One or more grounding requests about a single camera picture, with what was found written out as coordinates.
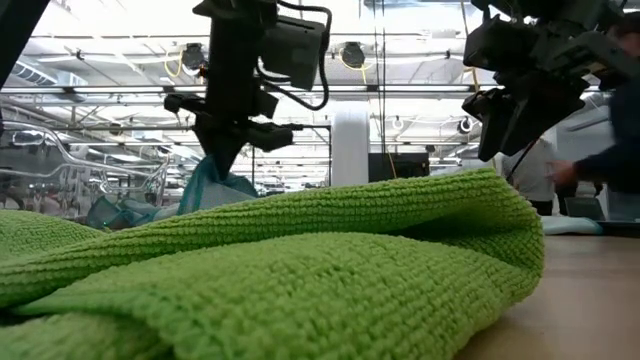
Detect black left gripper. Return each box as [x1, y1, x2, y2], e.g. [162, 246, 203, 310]
[163, 17, 296, 181]

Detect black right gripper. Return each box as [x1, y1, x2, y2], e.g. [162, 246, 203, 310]
[461, 48, 592, 163]

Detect light blue microfiber towel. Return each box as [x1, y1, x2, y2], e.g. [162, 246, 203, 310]
[540, 214, 605, 237]
[176, 153, 261, 217]

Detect blue towel with white tag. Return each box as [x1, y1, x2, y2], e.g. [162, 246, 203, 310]
[85, 195, 176, 231]

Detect green microfiber towel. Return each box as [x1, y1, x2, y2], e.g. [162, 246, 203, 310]
[0, 167, 546, 360]
[0, 208, 107, 266]

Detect person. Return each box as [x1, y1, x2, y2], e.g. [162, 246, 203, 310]
[501, 135, 560, 217]
[547, 12, 640, 224]

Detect grey office chair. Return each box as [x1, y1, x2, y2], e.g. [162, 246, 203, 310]
[563, 195, 607, 222]

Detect long ceiling light strip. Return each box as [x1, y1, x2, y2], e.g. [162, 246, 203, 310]
[0, 84, 474, 96]

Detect white square pillar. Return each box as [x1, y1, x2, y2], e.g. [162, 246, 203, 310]
[331, 99, 372, 188]

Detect black screen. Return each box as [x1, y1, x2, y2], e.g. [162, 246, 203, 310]
[368, 152, 431, 183]

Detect clear plastic bin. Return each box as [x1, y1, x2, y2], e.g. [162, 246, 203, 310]
[0, 118, 172, 224]

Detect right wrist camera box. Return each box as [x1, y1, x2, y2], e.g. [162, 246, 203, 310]
[462, 13, 539, 74]

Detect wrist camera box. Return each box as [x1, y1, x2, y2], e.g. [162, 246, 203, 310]
[462, 13, 539, 74]
[258, 13, 327, 92]

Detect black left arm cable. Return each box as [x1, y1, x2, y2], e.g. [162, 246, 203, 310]
[254, 0, 334, 112]

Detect ceiling cable reel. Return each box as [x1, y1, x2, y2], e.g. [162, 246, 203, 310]
[340, 41, 367, 70]
[180, 42, 207, 72]

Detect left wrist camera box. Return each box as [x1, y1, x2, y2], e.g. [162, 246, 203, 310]
[258, 13, 327, 92]

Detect black metal rig frame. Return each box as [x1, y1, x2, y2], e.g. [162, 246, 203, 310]
[251, 123, 333, 190]

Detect hanging black cables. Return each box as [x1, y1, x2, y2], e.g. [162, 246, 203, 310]
[370, 0, 387, 156]

